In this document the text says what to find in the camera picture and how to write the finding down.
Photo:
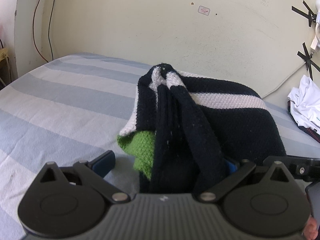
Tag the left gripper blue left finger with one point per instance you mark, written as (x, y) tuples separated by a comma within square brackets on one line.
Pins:
[(92, 174)]

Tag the green knitted garment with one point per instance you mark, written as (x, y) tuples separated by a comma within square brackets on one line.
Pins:
[(141, 145)]

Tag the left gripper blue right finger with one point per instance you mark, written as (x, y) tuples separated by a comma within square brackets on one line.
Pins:
[(238, 171)]

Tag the white wall sticker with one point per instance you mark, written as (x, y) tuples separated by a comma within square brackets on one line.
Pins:
[(204, 10)]

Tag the white wall charger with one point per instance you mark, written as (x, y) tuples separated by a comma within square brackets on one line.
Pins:
[(315, 43)]

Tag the red black patterned garment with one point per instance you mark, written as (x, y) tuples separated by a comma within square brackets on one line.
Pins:
[(308, 131)]

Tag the upper black tape cross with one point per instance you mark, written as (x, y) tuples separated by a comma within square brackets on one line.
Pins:
[(310, 15)]

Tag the black garment with white stripes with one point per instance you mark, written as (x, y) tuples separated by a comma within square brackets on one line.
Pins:
[(198, 123)]

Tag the person's right hand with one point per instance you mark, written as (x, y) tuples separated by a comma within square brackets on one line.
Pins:
[(310, 231)]

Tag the black tape cross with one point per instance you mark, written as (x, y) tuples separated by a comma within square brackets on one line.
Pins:
[(310, 15), (307, 58)]

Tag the white t-shirt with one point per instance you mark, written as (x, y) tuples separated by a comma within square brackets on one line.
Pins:
[(304, 104)]

